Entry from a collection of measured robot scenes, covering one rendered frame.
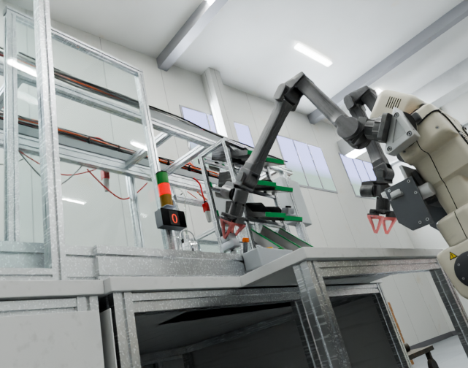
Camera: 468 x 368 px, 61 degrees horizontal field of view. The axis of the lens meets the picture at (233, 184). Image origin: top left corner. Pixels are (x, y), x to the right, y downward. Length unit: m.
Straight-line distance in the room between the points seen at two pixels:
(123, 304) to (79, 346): 0.12
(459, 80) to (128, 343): 10.44
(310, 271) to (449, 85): 10.09
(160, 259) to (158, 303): 0.17
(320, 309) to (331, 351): 0.09
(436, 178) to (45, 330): 1.16
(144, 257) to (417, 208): 0.84
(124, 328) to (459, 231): 0.97
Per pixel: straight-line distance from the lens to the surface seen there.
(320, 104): 1.52
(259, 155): 1.59
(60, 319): 0.82
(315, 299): 1.01
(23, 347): 0.79
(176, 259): 1.12
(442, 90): 10.98
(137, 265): 1.02
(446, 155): 1.42
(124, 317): 0.89
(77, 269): 0.95
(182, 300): 1.00
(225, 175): 2.00
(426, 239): 12.82
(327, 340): 1.01
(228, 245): 1.59
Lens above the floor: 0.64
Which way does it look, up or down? 24 degrees up
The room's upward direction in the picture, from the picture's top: 15 degrees counter-clockwise
